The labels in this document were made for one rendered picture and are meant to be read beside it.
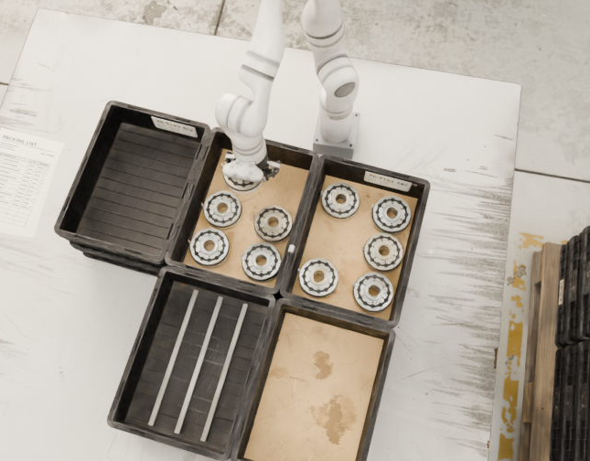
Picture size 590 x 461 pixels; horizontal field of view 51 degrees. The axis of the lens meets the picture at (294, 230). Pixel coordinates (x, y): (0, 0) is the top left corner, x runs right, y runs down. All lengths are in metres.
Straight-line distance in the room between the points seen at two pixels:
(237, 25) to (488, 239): 1.66
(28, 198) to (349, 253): 0.97
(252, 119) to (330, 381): 0.71
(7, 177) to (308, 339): 1.04
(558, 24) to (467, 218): 1.54
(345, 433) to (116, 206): 0.85
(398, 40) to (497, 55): 0.45
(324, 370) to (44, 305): 0.82
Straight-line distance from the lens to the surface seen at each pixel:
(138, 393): 1.65
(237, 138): 1.32
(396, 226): 1.67
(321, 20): 1.35
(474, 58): 3.01
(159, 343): 1.65
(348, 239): 1.67
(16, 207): 2.02
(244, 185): 1.54
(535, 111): 2.95
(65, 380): 1.84
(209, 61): 2.08
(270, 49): 1.24
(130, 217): 1.75
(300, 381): 1.60
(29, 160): 2.07
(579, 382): 2.24
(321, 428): 1.60
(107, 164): 1.83
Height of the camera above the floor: 2.42
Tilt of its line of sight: 72 degrees down
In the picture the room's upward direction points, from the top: 2 degrees counter-clockwise
